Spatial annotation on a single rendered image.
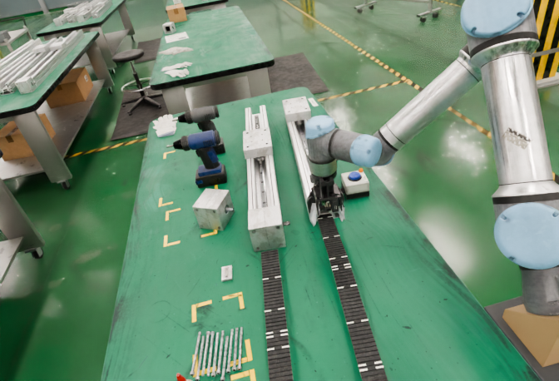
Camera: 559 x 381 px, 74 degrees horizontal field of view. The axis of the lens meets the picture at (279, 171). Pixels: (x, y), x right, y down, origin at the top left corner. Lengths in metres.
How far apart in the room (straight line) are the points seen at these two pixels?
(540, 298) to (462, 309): 0.19
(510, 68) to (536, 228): 0.29
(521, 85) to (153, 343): 0.99
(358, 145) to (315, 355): 0.49
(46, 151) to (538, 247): 3.19
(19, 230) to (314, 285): 2.12
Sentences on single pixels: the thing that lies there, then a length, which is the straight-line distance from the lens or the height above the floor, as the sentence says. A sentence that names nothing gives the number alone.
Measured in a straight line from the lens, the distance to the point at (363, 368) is 0.89.
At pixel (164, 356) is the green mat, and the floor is 0.78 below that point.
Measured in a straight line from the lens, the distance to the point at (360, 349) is 0.91.
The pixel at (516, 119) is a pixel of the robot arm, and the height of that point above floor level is 1.25.
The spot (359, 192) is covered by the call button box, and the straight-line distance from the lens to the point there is 1.30.
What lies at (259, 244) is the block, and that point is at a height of 0.81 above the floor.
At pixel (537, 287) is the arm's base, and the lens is 0.94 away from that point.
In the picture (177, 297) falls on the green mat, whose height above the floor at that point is 0.78.
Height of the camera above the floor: 1.60
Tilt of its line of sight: 34 degrees down
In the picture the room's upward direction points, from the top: 10 degrees counter-clockwise
